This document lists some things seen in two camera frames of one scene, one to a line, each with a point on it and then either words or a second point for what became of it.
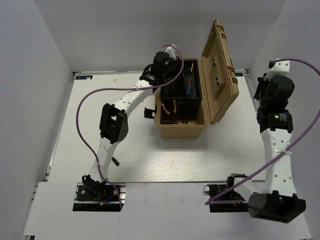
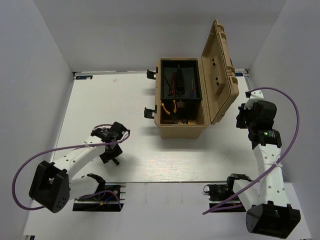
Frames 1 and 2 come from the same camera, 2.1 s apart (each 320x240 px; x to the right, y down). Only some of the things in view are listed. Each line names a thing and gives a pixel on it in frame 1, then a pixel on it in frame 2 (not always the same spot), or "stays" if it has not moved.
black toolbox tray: (187, 87) stays
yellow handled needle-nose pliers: (175, 108) stays
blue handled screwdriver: (189, 83) -> (192, 91)
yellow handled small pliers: (167, 112) stays
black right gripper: (261, 83) -> (239, 123)
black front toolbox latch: (149, 113) stays
